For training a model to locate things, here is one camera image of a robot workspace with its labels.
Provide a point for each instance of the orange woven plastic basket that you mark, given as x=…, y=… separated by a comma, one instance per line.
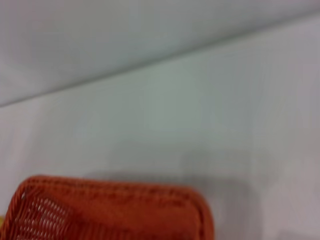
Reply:
x=100, y=212

